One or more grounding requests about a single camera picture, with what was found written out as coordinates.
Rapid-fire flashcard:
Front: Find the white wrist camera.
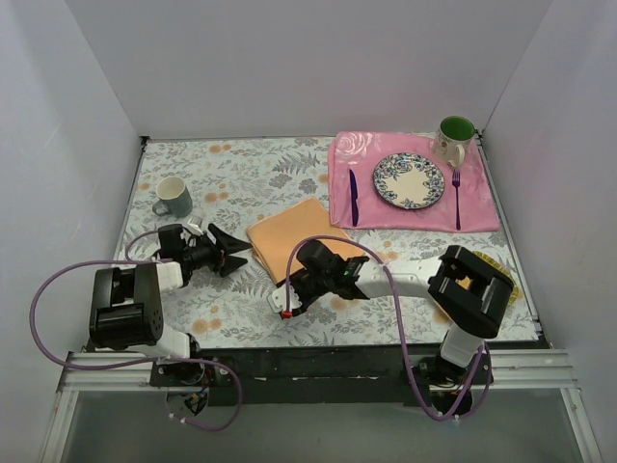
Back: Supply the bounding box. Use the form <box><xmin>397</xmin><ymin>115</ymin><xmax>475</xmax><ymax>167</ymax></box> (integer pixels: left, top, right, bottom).
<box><xmin>267</xmin><ymin>286</ymin><xmax>303</xmax><ymax>319</ymax></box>
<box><xmin>186</xmin><ymin>216</ymin><xmax>205</xmax><ymax>236</ymax></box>

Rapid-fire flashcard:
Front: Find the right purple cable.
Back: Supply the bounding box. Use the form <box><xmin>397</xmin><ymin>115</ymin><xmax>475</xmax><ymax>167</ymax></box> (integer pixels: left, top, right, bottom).
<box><xmin>282</xmin><ymin>234</ymin><xmax>495</xmax><ymax>422</ymax></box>

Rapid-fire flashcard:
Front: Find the orange satin napkin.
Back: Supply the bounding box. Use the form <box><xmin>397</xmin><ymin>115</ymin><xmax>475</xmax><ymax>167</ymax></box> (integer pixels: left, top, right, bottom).
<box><xmin>247</xmin><ymin>198</ymin><xmax>350</xmax><ymax>285</ymax></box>

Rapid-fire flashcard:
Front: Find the grey mug white inside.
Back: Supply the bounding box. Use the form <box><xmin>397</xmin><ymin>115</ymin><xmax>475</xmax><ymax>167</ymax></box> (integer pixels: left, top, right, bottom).
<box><xmin>151</xmin><ymin>176</ymin><xmax>193</xmax><ymax>218</ymax></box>

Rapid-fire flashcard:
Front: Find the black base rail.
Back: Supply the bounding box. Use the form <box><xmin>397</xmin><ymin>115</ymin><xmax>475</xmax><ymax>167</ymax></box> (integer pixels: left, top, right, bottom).
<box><xmin>149</xmin><ymin>344</ymin><xmax>491</xmax><ymax>406</ymax></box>

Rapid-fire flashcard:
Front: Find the purple knife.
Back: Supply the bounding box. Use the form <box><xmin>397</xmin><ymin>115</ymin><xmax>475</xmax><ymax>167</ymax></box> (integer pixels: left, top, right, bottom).
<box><xmin>349</xmin><ymin>170</ymin><xmax>360</xmax><ymax>228</ymax></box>

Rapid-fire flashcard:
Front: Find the yellow bamboo mat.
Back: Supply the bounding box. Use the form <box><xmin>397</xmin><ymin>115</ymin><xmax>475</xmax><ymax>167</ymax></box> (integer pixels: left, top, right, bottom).
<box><xmin>433</xmin><ymin>250</ymin><xmax>521</xmax><ymax>325</ymax></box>

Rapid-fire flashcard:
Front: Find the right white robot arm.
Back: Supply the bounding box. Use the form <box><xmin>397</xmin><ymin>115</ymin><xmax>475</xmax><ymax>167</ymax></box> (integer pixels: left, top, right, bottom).
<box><xmin>270</xmin><ymin>236</ymin><xmax>515</xmax><ymax>384</ymax></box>

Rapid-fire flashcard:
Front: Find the aluminium frame rail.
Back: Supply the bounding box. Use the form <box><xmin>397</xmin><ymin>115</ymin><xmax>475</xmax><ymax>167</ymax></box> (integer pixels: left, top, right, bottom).
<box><xmin>59</xmin><ymin>347</ymin><xmax>577</xmax><ymax>390</ymax></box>

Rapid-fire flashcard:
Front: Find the purple fork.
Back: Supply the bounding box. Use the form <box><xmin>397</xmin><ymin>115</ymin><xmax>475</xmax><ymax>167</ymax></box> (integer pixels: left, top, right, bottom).
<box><xmin>452</xmin><ymin>168</ymin><xmax>462</xmax><ymax>231</ymax></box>

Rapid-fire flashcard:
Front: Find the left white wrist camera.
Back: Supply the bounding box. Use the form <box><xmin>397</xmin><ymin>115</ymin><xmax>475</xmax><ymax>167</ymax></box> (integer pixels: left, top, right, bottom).
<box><xmin>186</xmin><ymin>216</ymin><xmax>205</xmax><ymax>236</ymax></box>

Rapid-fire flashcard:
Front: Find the floral mug green inside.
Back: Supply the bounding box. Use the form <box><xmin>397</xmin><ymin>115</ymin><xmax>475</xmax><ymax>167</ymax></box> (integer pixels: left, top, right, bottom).
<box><xmin>431</xmin><ymin>116</ymin><xmax>475</xmax><ymax>168</ymax></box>

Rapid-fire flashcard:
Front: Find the blue floral plate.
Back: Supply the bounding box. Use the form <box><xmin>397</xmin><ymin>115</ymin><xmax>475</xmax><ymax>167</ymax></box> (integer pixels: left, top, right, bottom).
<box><xmin>372</xmin><ymin>152</ymin><xmax>445</xmax><ymax>210</ymax></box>

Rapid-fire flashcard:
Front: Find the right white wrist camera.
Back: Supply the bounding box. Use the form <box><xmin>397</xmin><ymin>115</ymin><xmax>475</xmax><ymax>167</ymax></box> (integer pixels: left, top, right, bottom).
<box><xmin>267</xmin><ymin>286</ymin><xmax>303</xmax><ymax>319</ymax></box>

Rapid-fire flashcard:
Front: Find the pink floral placemat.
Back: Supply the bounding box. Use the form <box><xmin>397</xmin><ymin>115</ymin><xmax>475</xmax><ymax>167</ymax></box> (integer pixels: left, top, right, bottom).
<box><xmin>328</xmin><ymin>131</ymin><xmax>500</xmax><ymax>233</ymax></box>

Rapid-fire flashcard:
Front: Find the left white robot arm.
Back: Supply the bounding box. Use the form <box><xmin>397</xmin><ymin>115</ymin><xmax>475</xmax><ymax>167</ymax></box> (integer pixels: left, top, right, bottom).
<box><xmin>89</xmin><ymin>224</ymin><xmax>251</xmax><ymax>386</ymax></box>

